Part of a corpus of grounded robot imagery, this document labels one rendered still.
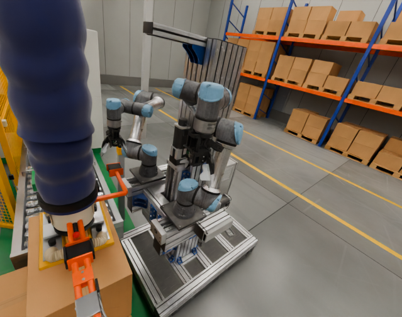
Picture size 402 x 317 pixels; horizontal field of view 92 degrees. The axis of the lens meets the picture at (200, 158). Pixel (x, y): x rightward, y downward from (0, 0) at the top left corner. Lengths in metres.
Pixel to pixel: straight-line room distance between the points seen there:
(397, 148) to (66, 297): 7.77
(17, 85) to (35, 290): 0.84
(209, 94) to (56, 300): 1.03
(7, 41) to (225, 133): 0.84
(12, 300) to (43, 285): 0.52
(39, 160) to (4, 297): 1.04
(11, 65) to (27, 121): 0.16
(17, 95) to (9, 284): 1.26
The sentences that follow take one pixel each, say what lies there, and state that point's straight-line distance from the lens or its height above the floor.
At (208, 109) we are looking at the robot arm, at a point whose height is 1.80.
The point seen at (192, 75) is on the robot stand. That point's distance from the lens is 1.26.
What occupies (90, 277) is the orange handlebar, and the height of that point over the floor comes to 1.20.
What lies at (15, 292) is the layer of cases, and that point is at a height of 0.54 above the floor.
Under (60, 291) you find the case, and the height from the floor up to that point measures 0.94.
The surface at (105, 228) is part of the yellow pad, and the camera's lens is 1.17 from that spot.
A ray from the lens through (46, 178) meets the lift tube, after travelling 0.92.
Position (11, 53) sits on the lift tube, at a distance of 0.79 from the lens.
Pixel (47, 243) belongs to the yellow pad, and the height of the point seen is 1.08.
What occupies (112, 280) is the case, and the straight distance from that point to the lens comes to 1.16.
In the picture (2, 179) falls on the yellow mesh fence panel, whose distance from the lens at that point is 2.36.
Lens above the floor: 1.94
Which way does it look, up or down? 28 degrees down
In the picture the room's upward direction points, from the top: 12 degrees clockwise
